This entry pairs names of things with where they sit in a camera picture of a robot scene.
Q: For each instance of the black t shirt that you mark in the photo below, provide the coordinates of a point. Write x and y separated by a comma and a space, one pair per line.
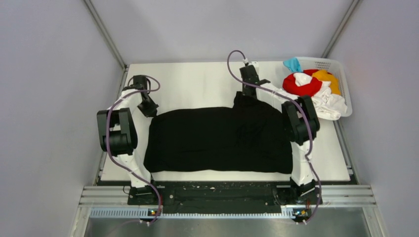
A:
246, 137

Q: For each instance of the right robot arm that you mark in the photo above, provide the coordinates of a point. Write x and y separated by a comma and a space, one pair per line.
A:
301, 125

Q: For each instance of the corner metal post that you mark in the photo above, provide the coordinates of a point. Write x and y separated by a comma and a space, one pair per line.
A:
104, 33
345, 19

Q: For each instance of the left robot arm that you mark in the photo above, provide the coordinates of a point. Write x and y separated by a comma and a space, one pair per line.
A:
117, 132

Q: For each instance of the light blue t shirt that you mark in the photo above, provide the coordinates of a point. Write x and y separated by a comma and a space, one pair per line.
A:
293, 65

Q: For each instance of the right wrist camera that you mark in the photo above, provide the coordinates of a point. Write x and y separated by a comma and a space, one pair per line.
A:
248, 62

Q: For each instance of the red t shirt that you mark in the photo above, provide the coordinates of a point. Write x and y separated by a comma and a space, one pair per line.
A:
301, 84

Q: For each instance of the yellow t shirt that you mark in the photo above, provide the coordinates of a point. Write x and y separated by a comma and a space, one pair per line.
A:
323, 75

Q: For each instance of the white plastic laundry basket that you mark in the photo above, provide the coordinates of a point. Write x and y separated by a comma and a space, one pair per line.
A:
333, 67

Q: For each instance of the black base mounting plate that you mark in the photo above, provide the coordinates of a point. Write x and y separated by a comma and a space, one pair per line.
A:
226, 197

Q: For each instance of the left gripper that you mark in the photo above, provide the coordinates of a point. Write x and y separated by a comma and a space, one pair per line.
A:
152, 109

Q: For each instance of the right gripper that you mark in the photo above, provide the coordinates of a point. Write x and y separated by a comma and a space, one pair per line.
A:
244, 94

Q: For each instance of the white t shirt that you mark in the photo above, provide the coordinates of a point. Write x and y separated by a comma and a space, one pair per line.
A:
327, 105

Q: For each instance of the right corner metal post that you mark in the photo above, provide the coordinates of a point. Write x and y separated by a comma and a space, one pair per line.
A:
345, 19

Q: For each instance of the aluminium frame rail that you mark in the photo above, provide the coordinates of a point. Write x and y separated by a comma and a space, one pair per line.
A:
347, 211

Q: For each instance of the left corner metal post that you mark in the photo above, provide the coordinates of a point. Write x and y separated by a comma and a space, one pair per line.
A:
104, 33

